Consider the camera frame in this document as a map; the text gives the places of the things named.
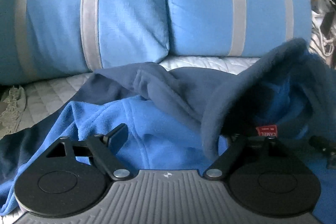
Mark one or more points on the blue pillow with grey stripes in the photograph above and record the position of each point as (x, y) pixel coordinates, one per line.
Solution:
(52, 16)
(204, 3)

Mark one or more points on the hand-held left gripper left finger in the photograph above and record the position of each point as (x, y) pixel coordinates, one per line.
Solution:
(118, 135)

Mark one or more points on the black and white striped cloth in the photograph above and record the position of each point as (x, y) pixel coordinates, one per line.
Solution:
(323, 43)

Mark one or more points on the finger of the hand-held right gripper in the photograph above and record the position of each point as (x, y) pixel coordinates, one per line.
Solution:
(323, 145)

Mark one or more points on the black bag with pink trim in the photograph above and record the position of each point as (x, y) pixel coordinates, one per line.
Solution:
(329, 22)

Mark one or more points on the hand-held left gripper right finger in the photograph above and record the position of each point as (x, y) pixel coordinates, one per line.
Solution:
(231, 153)

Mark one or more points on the blue fleece jacket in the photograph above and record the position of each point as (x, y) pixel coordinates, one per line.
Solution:
(157, 129)

